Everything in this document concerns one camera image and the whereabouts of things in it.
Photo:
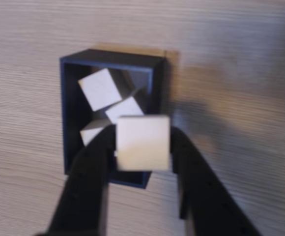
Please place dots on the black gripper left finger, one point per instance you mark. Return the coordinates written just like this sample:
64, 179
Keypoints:
83, 191

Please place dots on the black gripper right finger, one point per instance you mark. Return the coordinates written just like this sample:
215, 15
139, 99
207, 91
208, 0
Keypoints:
201, 191

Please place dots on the black open box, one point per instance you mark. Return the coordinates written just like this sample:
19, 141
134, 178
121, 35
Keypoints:
66, 110

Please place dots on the white foam cube block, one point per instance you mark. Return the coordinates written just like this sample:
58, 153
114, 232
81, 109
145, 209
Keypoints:
142, 142
99, 88
125, 109
91, 134

